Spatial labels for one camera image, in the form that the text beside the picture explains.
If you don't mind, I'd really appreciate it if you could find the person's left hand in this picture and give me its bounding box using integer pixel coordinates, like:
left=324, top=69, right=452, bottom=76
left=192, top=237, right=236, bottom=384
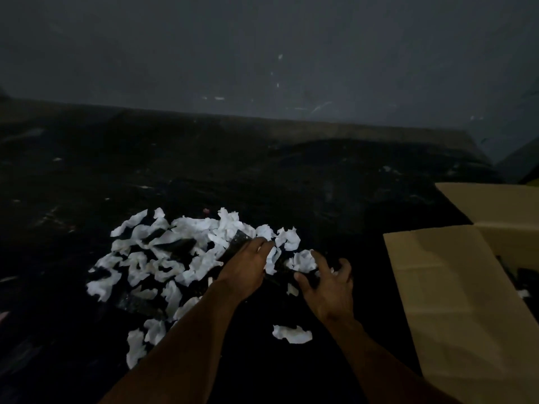
left=216, top=238, right=277, bottom=300

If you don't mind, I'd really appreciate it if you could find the person's right hand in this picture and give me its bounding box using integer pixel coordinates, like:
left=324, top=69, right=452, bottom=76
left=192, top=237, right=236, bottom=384
left=294, top=250, right=355, bottom=328

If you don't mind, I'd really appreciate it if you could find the person's right forearm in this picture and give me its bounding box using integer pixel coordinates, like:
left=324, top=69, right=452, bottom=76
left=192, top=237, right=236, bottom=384
left=321, top=317, right=462, bottom=404

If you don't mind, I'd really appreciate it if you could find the person's left forearm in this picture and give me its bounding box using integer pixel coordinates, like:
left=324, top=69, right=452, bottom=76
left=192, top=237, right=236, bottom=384
left=99, top=286, right=250, bottom=404

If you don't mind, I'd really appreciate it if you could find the black speckled plastic piece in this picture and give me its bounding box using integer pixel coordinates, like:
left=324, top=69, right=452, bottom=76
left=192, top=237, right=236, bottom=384
left=219, top=230, right=254, bottom=265

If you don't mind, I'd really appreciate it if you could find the pile of white paper scraps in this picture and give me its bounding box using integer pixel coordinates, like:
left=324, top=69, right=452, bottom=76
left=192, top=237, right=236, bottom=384
left=86, top=207, right=336, bottom=370

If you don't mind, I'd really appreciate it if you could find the open brown cardboard box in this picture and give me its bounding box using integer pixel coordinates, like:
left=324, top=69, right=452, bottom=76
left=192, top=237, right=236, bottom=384
left=383, top=182, right=539, bottom=404

